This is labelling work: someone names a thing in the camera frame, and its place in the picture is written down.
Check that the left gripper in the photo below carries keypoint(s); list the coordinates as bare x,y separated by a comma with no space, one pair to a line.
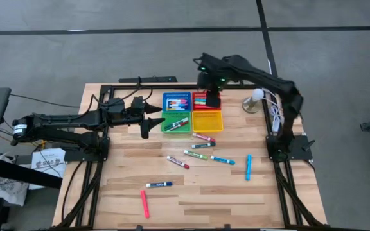
117,114

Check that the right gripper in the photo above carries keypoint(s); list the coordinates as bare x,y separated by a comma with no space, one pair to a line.
217,70

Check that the orange highlighter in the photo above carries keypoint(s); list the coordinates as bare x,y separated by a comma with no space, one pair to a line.
199,95

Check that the small pink cap marker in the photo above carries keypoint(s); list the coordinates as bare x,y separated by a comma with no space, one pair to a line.
181,103

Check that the small yellow cap marker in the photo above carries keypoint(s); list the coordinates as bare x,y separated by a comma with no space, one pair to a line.
175,109

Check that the small blue cap marker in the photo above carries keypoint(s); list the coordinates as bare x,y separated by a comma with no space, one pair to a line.
175,105

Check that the small purple cap marker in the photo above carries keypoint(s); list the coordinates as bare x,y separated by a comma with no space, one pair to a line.
177,106

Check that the thin green marker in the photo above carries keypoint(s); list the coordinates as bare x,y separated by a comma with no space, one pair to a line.
177,123

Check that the thin red marker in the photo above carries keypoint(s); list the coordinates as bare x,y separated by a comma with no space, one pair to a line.
179,126

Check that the pink Expo marker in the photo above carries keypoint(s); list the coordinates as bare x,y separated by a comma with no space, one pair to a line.
204,138

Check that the dark green Expo marker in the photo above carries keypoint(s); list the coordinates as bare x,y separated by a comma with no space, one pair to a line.
203,145

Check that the magenta Expo marker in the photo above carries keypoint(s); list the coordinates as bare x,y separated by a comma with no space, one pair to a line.
178,162

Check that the dark blue Expo marker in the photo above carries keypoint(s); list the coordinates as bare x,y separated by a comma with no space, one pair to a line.
159,184

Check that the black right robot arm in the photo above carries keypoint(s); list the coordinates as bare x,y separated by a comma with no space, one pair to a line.
268,78

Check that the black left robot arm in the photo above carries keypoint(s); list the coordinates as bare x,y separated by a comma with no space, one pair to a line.
63,123

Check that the red plastic basket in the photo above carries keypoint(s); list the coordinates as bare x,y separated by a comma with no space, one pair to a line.
215,109

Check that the green plastic basket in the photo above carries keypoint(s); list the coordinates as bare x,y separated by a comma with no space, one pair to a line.
172,115

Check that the yellow plastic basket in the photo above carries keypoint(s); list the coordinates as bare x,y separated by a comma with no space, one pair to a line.
207,122

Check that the blue plastic basket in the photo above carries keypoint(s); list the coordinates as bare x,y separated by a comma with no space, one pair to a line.
172,95

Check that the black power strip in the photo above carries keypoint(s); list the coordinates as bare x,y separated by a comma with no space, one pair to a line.
159,79

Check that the brass lamp with white bulb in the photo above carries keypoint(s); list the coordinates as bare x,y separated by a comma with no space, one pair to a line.
257,94

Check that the white printed paper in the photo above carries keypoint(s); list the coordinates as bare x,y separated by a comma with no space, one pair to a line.
48,165

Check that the black beam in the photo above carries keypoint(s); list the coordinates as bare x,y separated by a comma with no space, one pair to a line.
21,173

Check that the white plastic bag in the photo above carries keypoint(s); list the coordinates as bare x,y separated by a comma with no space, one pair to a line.
10,192

